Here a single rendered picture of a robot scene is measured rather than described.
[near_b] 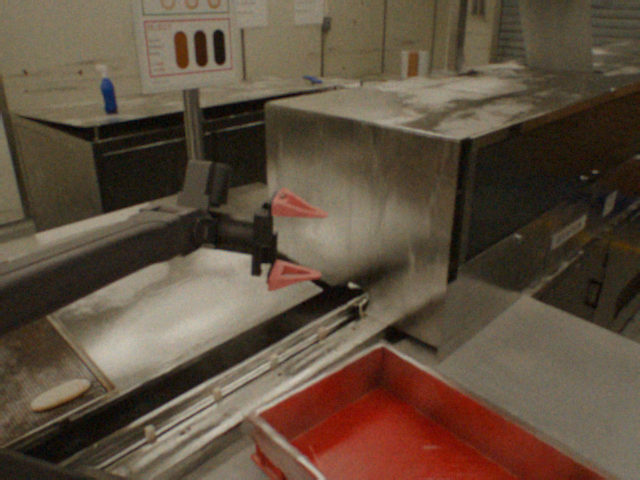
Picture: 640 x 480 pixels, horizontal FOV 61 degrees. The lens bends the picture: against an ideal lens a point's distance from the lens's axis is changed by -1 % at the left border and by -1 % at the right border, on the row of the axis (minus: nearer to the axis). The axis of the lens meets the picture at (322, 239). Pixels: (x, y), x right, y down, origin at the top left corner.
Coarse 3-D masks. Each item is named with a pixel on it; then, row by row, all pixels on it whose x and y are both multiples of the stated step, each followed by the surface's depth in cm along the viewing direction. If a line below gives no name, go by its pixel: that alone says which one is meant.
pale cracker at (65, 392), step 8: (64, 384) 97; (72, 384) 97; (80, 384) 97; (88, 384) 98; (48, 392) 95; (56, 392) 95; (64, 392) 95; (72, 392) 95; (80, 392) 96; (40, 400) 93; (48, 400) 93; (56, 400) 94; (64, 400) 94; (40, 408) 92; (48, 408) 93
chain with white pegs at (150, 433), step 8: (360, 312) 130; (352, 320) 129; (320, 328) 120; (320, 336) 120; (312, 344) 120; (296, 352) 117; (272, 360) 111; (272, 368) 112; (256, 376) 110; (216, 392) 101; (232, 392) 106; (216, 400) 102; (176, 424) 97; (152, 432) 92; (152, 440) 93; (136, 448) 92
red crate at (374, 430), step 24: (360, 408) 104; (384, 408) 104; (408, 408) 104; (312, 432) 98; (336, 432) 98; (360, 432) 98; (384, 432) 98; (408, 432) 98; (432, 432) 98; (264, 456) 89; (312, 456) 93; (336, 456) 93; (360, 456) 93; (384, 456) 93; (408, 456) 93; (432, 456) 93; (456, 456) 93; (480, 456) 93
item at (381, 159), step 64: (512, 64) 201; (320, 128) 120; (384, 128) 108; (448, 128) 104; (512, 128) 110; (320, 192) 126; (384, 192) 112; (448, 192) 102; (576, 192) 151; (320, 256) 132; (384, 256) 118; (448, 256) 106; (512, 256) 130; (384, 320) 123; (448, 320) 114
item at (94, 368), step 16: (48, 320) 111; (16, 336) 106; (32, 336) 107; (48, 336) 107; (64, 336) 108; (32, 352) 103; (48, 352) 104; (80, 352) 105; (0, 368) 99; (32, 368) 100; (48, 368) 100; (96, 368) 102; (112, 384) 98; (0, 400) 93; (16, 400) 94; (32, 400) 94; (96, 400) 94; (32, 416) 91; (64, 416) 91; (0, 432) 88; (32, 432) 87
